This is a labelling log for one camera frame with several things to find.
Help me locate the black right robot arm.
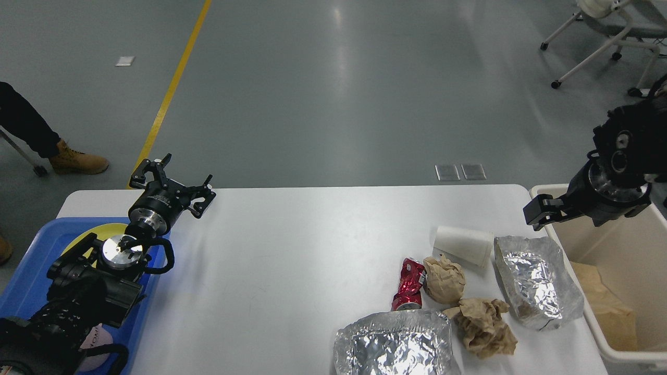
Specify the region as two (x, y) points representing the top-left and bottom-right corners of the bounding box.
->
(523, 77), (666, 231)

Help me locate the tan work boot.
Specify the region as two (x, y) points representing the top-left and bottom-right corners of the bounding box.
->
(48, 139), (109, 175)

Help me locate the right floor outlet cover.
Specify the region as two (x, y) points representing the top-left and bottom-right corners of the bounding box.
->
(461, 164), (487, 181)

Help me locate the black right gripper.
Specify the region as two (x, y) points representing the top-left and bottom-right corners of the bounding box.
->
(523, 161), (652, 232)

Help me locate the left floor outlet cover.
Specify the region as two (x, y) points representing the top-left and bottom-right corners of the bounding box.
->
(435, 164), (461, 181)

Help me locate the floor outlet cover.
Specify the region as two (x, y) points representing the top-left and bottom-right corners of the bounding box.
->
(435, 164), (461, 181)
(461, 164), (487, 181)

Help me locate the crumpled brown paper ball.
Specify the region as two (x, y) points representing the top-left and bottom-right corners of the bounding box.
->
(423, 255), (466, 305)

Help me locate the pink mug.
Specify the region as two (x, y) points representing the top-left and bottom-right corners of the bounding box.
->
(77, 324), (114, 372)

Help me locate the grey chair leg caster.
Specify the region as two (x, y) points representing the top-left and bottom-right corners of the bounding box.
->
(1, 130), (48, 177)

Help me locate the black trouser leg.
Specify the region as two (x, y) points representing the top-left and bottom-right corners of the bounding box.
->
(1, 82), (61, 158)

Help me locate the crushed red soda can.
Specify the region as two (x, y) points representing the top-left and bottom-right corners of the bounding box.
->
(391, 258), (426, 311)

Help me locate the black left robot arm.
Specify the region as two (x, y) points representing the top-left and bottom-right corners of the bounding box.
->
(2, 154), (216, 374)

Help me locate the crumpled brown paper napkin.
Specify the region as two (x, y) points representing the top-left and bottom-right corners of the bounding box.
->
(443, 297), (517, 360)

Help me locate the yellow plate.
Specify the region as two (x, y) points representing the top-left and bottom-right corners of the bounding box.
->
(61, 223), (127, 255)

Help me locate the blue plastic tray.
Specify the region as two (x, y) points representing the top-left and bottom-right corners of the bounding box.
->
(1, 217), (159, 374)

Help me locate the brown paper in bin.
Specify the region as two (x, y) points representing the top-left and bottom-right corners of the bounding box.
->
(570, 261), (608, 304)

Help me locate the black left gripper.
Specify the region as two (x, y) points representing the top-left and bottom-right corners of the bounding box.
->
(127, 153), (216, 235)

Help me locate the rear aluminium foil piece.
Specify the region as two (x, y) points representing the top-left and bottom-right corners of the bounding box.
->
(494, 236), (585, 331)

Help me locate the front aluminium foil tray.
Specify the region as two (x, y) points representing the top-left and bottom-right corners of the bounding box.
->
(333, 309), (461, 374)

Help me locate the white office chair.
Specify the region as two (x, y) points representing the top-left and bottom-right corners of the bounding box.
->
(540, 1), (666, 98)

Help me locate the brown paper bag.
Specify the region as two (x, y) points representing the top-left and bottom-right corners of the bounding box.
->
(587, 291), (638, 352)

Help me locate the beige plastic bin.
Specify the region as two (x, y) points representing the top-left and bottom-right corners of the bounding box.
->
(544, 205), (666, 374)

